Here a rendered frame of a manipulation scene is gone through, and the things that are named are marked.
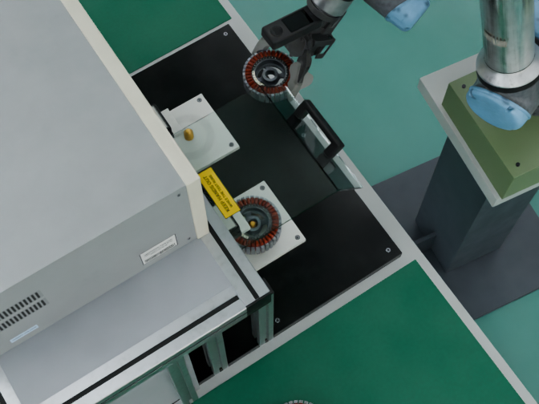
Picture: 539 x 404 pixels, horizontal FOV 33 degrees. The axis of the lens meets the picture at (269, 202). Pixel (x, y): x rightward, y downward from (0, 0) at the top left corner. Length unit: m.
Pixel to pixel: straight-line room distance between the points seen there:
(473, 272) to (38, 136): 1.60
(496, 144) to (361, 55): 1.14
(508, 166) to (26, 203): 0.96
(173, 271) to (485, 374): 0.67
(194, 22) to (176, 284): 0.82
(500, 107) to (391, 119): 1.19
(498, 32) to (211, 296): 0.63
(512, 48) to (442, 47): 1.40
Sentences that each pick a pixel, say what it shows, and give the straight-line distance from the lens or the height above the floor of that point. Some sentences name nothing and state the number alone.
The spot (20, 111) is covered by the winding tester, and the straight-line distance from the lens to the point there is 1.33.
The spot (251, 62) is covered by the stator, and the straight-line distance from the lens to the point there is 1.87.
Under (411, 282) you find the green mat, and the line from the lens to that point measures 1.80.
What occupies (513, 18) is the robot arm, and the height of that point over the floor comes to 1.23.
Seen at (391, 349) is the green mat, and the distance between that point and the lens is 1.76.
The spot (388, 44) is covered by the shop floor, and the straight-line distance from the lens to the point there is 2.94.
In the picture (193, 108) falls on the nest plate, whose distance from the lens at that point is 1.91.
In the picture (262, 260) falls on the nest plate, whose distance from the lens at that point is 1.76.
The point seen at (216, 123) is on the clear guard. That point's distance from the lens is 1.56.
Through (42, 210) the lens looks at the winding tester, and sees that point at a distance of 1.26.
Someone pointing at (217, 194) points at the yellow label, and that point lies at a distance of 1.50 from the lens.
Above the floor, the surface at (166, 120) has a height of 0.92.
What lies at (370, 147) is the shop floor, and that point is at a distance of 2.75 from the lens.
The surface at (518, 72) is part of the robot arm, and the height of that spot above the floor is 1.11.
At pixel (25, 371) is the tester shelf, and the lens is 1.41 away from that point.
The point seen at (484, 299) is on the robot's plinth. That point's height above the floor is 0.02.
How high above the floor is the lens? 2.44
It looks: 67 degrees down
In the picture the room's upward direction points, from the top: straight up
